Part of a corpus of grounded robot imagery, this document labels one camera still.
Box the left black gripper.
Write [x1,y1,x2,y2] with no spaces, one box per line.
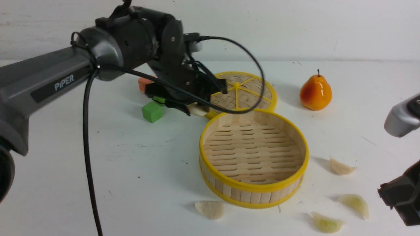
[144,16,228,116]

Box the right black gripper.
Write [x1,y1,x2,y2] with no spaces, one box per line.
[378,161,420,226]

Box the white dumpling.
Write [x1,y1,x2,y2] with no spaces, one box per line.
[330,157,356,176]
[187,103,210,117]
[194,201,224,221]

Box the green-tinted dumpling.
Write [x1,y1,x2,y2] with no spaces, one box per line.
[337,194,369,220]
[311,212,345,234]

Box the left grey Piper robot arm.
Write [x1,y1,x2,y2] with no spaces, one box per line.
[0,0,227,200]

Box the woven bamboo steamer lid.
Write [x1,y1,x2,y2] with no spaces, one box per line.
[211,71,278,112]

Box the bamboo steamer tray yellow rim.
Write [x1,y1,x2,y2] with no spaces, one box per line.
[199,109,309,209]

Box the green foam cube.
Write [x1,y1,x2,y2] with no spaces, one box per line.
[141,101,163,123]

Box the orange foam cube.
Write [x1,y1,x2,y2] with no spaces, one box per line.
[137,77,153,93]

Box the orange toy pear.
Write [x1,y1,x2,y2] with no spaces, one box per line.
[299,69,333,111]

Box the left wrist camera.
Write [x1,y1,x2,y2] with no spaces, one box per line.
[183,32,202,54]

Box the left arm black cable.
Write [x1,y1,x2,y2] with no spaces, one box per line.
[70,32,265,236]

